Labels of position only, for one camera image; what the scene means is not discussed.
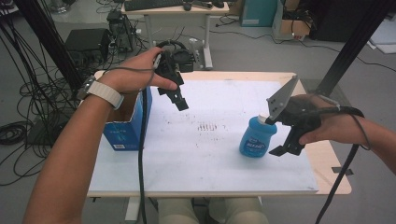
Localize wristwatch with beige band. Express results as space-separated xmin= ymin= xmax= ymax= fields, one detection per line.
xmin=77 ymin=75 xmax=125 ymax=110

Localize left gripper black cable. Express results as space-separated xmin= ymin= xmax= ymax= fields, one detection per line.
xmin=137 ymin=87 xmax=149 ymax=224

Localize dark cabinet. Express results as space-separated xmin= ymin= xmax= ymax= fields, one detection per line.
xmin=311 ymin=0 xmax=376 ymax=43

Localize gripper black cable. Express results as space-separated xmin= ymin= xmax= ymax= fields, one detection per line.
xmin=137 ymin=87 xmax=149 ymax=224
xmin=315 ymin=105 xmax=374 ymax=224

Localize black metal frame post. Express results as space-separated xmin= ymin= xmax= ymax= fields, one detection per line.
xmin=13 ymin=0 xmax=84 ymax=91
xmin=314 ymin=0 xmax=396 ymax=96

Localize beige cloth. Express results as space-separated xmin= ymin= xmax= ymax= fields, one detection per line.
xmin=157 ymin=198 xmax=200 ymax=224

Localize person's right hand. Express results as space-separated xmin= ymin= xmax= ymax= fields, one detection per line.
xmin=293 ymin=92 xmax=371 ymax=147

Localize blue plastic bottle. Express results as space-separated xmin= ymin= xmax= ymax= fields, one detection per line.
xmin=238 ymin=114 xmax=278 ymax=159

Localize black equipment case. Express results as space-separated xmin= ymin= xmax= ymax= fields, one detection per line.
xmin=64 ymin=28 xmax=112 ymax=68

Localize long black floor cable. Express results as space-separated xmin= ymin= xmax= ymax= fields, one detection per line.
xmin=199 ymin=25 xmax=396 ymax=73

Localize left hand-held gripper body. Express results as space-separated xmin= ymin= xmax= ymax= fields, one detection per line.
xmin=154 ymin=49 xmax=197 ymax=90

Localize white table leg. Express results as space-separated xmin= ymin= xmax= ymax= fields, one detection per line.
xmin=124 ymin=196 xmax=142 ymax=222

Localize bundle of black floor cables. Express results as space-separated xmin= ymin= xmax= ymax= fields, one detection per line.
xmin=0 ymin=18 xmax=82 ymax=188

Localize cream cloth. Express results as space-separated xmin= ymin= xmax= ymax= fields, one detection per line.
xmin=208 ymin=197 xmax=270 ymax=224

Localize black tape strip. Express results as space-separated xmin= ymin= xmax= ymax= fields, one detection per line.
xmin=331 ymin=166 xmax=355 ymax=176

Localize white foam sheets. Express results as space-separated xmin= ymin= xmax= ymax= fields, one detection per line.
xmin=367 ymin=18 xmax=396 ymax=55

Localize person's left hand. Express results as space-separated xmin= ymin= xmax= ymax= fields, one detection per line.
xmin=99 ymin=46 xmax=179 ymax=96

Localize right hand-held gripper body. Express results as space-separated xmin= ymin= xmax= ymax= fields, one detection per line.
xmin=266 ymin=75 xmax=322 ymax=157

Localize teal carton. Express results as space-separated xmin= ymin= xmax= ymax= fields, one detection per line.
xmin=239 ymin=0 xmax=279 ymax=28

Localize white table mat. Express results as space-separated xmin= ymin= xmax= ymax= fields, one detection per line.
xmin=88 ymin=78 xmax=320 ymax=195

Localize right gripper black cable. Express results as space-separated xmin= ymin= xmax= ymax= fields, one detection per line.
xmin=315 ymin=105 xmax=374 ymax=224

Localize brown cardboard box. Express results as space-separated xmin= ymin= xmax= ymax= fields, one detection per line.
xmin=272 ymin=0 xmax=313 ymax=42

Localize black keyboard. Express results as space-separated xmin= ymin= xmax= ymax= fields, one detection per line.
xmin=123 ymin=0 xmax=185 ymax=12

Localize blue cardboard box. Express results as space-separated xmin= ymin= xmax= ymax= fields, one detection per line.
xmin=102 ymin=87 xmax=153 ymax=152

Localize light wooden desk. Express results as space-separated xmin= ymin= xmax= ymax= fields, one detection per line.
xmin=120 ymin=1 xmax=231 ymax=71

